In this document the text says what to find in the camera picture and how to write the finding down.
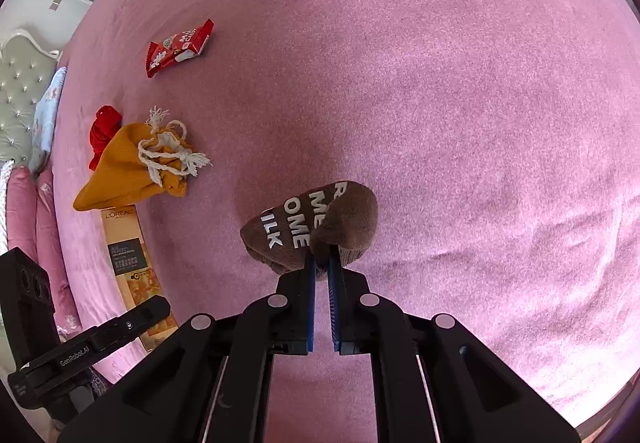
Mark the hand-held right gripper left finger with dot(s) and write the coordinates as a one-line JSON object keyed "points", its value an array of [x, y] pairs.
{"points": [[310, 303]]}

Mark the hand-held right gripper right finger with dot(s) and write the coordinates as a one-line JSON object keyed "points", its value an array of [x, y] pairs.
{"points": [[334, 303]]}

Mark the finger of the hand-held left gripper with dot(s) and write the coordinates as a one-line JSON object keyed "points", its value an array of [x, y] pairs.
{"points": [[135, 320]]}

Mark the gold cosmetics box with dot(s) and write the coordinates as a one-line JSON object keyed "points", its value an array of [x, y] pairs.
{"points": [[125, 253]]}

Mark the brown lettered sock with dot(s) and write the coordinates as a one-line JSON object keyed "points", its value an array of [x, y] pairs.
{"points": [[320, 213]]}

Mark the pink pillows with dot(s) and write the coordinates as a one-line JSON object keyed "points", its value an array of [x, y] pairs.
{"points": [[22, 213]]}

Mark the white fluffy blanket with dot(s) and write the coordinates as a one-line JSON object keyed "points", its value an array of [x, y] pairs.
{"points": [[4, 203]]}

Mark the light blue printed pillow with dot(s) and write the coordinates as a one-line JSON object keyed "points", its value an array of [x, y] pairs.
{"points": [[47, 118]]}

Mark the small red cloth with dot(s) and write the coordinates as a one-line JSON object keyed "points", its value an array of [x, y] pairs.
{"points": [[102, 130]]}

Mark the tufted green headboard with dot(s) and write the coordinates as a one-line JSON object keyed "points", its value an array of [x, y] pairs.
{"points": [[20, 98]]}

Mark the red snack wrapper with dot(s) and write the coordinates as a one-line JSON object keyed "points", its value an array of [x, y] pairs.
{"points": [[175, 50]]}

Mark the wall switch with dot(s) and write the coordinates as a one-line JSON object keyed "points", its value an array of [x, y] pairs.
{"points": [[56, 3]]}

